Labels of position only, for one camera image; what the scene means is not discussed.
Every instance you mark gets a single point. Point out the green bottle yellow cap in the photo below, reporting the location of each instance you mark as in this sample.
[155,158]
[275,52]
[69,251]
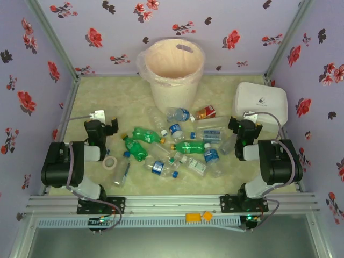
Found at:
[190,147]
[135,150]
[146,135]

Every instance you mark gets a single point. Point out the clear bottle white cap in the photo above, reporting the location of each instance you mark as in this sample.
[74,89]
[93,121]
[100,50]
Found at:
[157,121]

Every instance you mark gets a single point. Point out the blue label bottle white cap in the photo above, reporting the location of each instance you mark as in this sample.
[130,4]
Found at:
[182,115]
[211,156]

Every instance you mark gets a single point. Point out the red orange label bottle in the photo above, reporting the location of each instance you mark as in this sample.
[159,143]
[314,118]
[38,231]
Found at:
[207,111]

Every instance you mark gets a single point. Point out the slim clear bottle blue cap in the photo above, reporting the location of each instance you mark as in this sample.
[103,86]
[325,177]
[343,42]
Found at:
[119,174]

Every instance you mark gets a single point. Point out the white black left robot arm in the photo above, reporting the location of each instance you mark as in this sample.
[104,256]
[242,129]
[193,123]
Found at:
[61,164]

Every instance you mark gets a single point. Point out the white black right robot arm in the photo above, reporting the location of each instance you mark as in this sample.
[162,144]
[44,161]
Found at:
[279,161]

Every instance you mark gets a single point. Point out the cream plastic bin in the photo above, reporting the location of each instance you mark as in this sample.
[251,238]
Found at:
[172,96]

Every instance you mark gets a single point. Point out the clear plastic bin liner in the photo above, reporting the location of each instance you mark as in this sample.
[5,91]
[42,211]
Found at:
[141,64]

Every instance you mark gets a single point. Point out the white lidded plastic box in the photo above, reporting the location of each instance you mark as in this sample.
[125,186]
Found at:
[268,99]

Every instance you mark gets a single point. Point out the beige tape roll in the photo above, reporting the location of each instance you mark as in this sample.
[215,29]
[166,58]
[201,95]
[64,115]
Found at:
[105,163]

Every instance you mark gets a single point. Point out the crushed clear bottle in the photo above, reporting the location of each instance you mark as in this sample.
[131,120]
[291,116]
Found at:
[158,150]

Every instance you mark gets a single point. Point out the small green white label bottle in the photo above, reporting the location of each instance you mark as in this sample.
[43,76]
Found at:
[172,160]

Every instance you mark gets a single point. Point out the circuit board green light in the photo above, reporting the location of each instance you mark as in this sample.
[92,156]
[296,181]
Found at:
[250,219]
[100,221]

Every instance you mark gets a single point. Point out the orange diamond plastic piece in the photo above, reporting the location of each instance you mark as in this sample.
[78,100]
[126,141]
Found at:
[207,215]

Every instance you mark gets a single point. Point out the yellow plastic block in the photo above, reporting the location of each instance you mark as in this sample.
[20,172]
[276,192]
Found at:
[193,217]

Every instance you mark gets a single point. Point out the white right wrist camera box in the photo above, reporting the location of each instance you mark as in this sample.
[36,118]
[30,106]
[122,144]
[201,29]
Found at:
[252,117]

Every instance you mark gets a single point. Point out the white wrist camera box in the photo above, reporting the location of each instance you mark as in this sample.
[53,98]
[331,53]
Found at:
[252,117]
[98,115]

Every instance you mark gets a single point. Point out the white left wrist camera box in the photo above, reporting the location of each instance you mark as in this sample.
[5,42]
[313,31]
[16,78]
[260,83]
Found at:
[98,115]

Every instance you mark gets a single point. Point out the aluminium corner post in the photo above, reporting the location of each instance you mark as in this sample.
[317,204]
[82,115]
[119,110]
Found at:
[53,40]
[290,37]

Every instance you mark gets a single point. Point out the wide aluminium frame rail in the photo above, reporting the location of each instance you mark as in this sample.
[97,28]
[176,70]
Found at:
[172,204]

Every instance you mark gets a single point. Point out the slanted aluminium frame bar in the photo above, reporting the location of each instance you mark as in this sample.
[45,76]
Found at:
[319,236]
[24,236]

